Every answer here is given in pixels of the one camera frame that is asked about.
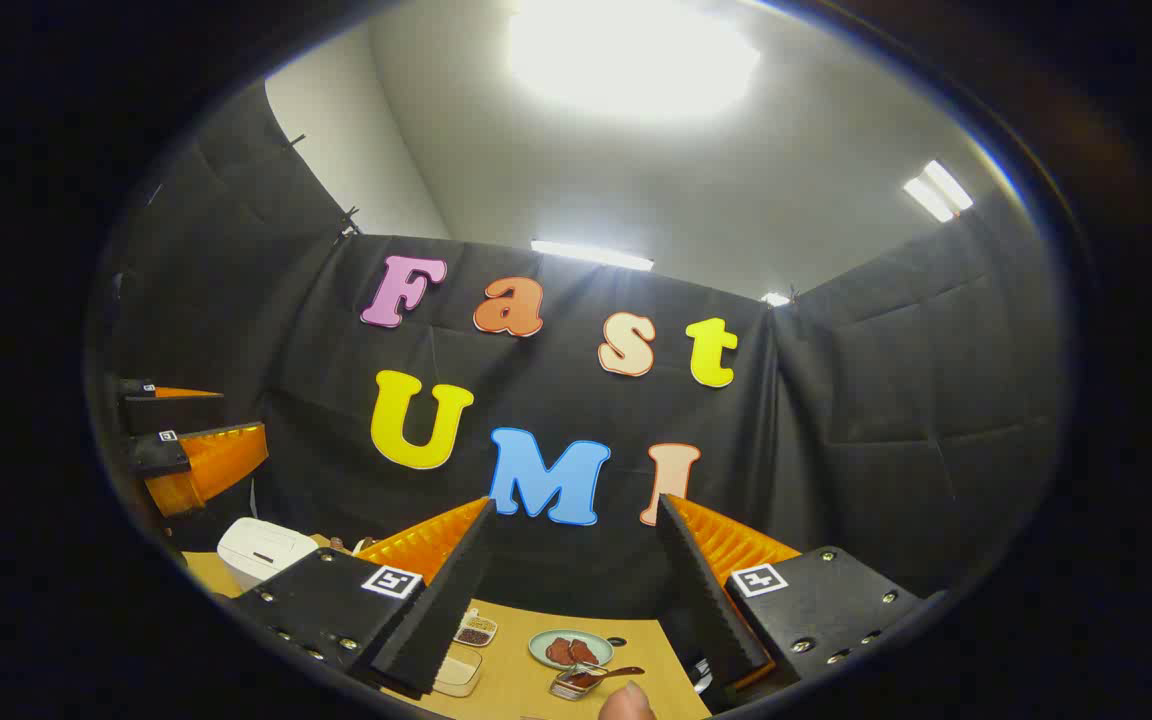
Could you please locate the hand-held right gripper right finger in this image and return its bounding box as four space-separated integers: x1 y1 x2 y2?
656 493 927 693

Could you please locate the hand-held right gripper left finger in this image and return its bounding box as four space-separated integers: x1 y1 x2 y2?
231 497 497 699

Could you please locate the white rice tray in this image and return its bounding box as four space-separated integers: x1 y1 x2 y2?
433 645 484 698

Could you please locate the white rice cooker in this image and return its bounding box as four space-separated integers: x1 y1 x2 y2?
217 517 317 591

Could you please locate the brown wooden spoon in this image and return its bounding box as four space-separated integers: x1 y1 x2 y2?
569 665 647 691

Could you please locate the white divided bean dish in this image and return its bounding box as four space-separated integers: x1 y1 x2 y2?
453 610 499 648

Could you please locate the pale green plate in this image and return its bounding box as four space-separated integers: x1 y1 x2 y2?
528 628 615 670

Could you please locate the long ceiling light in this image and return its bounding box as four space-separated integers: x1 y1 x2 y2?
531 240 655 272

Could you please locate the rectangular ceiling light panel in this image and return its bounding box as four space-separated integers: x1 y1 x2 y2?
903 160 974 223

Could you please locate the bright round ceiling light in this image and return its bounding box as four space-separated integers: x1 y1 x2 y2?
506 0 762 121

